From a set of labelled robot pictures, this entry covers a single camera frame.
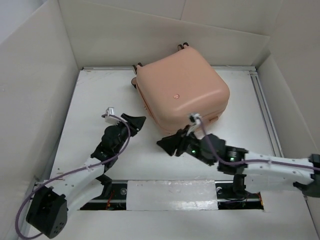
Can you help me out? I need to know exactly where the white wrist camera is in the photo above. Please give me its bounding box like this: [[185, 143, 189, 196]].
[[101, 107, 119, 125], [187, 113, 202, 135]]

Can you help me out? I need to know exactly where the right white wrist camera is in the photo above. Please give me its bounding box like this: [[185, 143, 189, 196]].
[[187, 113, 202, 135]]

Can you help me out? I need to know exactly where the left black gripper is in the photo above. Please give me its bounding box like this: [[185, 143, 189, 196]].
[[113, 114, 145, 154]]

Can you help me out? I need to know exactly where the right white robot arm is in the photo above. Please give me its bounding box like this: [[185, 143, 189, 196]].
[[157, 125, 320, 198]]

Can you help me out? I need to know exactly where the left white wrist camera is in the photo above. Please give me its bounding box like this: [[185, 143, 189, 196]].
[[101, 107, 119, 125]]

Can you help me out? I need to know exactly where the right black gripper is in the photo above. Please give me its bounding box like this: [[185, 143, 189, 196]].
[[156, 124, 214, 166]]

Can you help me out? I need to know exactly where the pink hard-shell suitcase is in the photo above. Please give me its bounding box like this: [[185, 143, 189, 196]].
[[131, 42, 230, 135]]

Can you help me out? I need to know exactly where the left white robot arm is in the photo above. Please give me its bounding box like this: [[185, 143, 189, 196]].
[[25, 113, 146, 239]]

